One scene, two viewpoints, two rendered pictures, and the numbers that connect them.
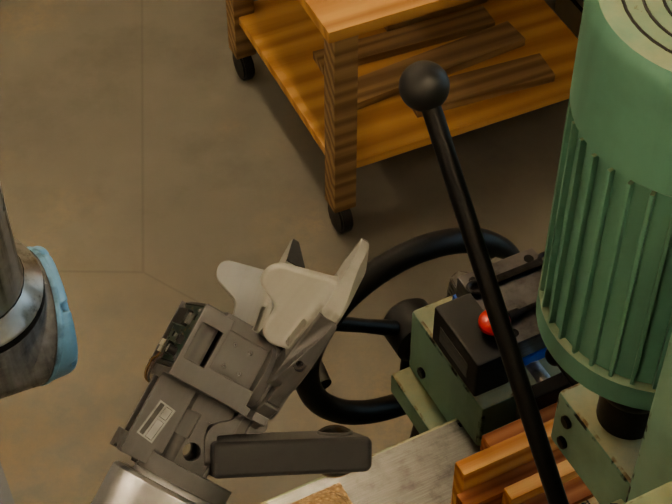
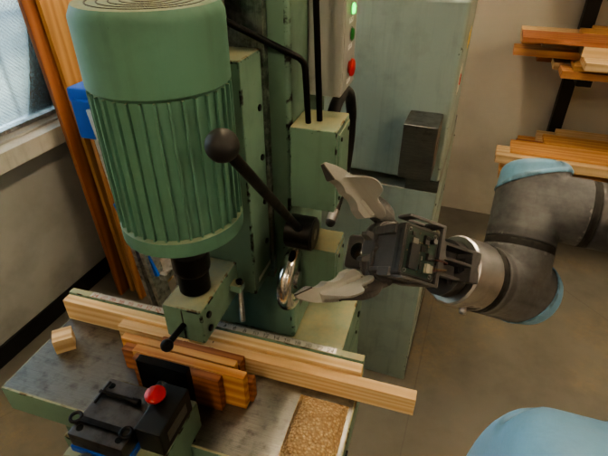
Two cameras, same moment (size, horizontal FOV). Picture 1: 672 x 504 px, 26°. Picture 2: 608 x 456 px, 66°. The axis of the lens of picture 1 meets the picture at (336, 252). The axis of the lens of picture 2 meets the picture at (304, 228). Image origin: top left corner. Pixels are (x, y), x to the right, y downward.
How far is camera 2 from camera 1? 114 cm
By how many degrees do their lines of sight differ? 89
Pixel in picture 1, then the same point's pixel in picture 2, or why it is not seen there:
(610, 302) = not seen: hidden behind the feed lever
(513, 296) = (118, 413)
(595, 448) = (217, 293)
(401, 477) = (248, 439)
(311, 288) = (359, 181)
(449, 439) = (207, 438)
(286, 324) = (375, 203)
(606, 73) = (219, 26)
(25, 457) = not seen: outside the picture
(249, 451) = not seen: hidden behind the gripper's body
